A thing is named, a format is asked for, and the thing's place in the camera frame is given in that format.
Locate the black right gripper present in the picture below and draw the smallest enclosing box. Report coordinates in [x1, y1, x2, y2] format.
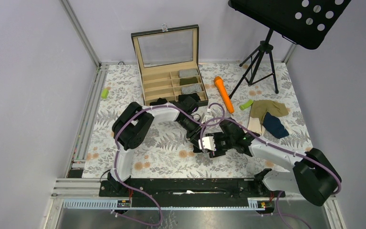
[206, 132, 235, 158]

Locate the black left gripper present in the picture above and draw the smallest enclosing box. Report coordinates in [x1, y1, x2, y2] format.
[178, 116, 206, 149]

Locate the olive khaki underwear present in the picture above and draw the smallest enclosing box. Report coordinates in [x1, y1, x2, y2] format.
[250, 100, 289, 124]

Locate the black underwear white trim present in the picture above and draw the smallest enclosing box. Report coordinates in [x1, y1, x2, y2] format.
[192, 139, 208, 153]

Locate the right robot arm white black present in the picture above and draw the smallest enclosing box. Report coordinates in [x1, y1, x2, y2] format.
[211, 118, 342, 206]

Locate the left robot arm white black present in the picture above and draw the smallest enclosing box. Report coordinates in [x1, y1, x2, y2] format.
[110, 96, 201, 196]

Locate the striped rolled underwear in box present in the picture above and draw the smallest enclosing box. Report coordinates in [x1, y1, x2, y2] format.
[181, 84, 202, 94]

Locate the olive rolled underwear in box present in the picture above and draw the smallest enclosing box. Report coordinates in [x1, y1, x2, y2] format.
[179, 77, 198, 86]

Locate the grey rolled underwear in box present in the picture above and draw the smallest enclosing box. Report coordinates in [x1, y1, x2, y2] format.
[178, 68, 199, 78]

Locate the green block near underwear pile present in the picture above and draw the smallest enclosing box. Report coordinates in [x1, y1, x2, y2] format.
[239, 99, 254, 111]

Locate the navy blue underwear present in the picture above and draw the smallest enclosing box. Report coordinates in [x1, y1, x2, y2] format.
[262, 112, 289, 139]

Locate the wooden organizer box glass lid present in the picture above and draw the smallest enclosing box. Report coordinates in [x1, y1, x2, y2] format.
[131, 24, 209, 106]

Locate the green block at left edge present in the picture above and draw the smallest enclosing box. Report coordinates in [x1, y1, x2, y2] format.
[101, 88, 109, 99]

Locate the black music stand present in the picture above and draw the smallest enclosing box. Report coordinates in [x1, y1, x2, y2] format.
[228, 0, 351, 94]

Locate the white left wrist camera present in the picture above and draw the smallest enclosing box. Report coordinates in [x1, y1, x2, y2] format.
[200, 108, 214, 124]

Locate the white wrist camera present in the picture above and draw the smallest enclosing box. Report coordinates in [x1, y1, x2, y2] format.
[199, 136, 216, 153]
[200, 108, 214, 124]

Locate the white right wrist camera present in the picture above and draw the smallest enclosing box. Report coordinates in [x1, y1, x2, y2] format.
[199, 136, 216, 153]

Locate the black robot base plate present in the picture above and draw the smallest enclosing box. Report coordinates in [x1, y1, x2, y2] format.
[99, 178, 285, 208]

